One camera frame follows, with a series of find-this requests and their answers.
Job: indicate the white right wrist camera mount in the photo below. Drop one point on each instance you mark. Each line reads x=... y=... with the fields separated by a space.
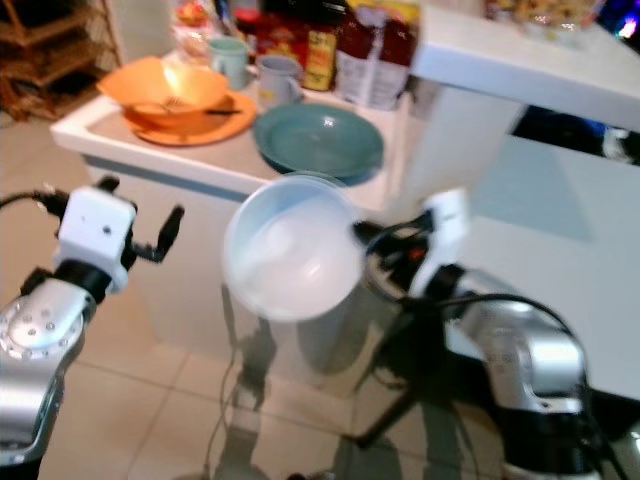
x=445 y=232

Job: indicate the pale green mug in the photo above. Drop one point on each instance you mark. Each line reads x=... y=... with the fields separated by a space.
x=230 y=60

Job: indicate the teal plate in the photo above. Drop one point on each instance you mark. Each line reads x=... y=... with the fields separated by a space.
x=318 y=142

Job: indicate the white plastic bowl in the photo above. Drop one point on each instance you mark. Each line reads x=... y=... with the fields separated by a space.
x=285 y=255

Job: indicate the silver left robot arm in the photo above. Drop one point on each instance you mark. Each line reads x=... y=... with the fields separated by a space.
x=35 y=345

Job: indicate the grey mug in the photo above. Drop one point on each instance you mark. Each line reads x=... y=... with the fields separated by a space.
x=275 y=80

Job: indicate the orange bowl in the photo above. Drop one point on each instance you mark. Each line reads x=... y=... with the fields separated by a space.
x=140 y=88

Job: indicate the orange plate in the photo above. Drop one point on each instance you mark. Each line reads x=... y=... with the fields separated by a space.
x=232 y=125

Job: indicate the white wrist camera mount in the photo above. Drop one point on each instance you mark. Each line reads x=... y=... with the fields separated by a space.
x=95 y=222
x=445 y=232

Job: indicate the yellow snack bag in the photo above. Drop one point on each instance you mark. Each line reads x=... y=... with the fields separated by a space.
x=540 y=10

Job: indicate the black tripod stand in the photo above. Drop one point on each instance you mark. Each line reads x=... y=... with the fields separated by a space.
x=405 y=385

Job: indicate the red food box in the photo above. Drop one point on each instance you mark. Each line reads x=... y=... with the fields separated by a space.
x=275 y=35

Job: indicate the dark blue object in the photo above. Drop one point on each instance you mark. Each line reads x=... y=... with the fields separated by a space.
x=575 y=135

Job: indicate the clear jar with red lid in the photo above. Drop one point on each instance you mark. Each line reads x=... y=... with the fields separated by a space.
x=191 y=32

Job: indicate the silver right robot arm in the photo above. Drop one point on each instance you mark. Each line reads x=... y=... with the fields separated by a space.
x=525 y=350

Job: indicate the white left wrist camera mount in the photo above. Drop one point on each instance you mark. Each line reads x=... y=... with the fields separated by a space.
x=95 y=222

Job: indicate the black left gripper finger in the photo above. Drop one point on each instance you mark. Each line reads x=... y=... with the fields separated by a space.
x=171 y=230

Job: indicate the white kitchen counter unit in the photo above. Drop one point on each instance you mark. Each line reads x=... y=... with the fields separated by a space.
x=190 y=190

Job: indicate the dark bottle with yellow label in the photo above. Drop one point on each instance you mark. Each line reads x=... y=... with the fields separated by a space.
x=320 y=55

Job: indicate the white raised shelf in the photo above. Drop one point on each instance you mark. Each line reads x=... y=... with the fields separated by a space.
x=520 y=60

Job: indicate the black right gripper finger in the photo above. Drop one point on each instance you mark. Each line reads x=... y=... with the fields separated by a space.
x=370 y=234

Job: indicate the brown wicker rack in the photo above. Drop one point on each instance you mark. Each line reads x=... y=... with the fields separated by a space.
x=50 y=50

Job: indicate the red and white bag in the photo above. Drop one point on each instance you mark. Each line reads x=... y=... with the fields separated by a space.
x=375 y=55

